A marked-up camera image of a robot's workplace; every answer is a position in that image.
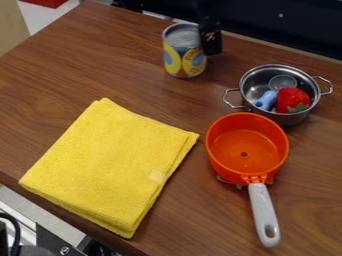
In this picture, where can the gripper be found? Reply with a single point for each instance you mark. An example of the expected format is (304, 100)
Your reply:
(206, 9)

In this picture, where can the yellow and blue can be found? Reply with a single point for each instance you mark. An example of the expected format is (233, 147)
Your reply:
(182, 56)

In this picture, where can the yellow cloth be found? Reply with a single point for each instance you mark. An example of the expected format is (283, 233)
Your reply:
(109, 160)

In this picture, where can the silver pot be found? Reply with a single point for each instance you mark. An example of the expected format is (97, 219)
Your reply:
(258, 83)

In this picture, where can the blue toy spoon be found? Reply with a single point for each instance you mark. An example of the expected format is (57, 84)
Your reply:
(267, 98)

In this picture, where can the red toy strawberry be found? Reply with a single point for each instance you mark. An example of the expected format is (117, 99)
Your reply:
(291, 99)

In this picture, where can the red box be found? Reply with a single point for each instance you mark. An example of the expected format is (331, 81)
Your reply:
(44, 2)

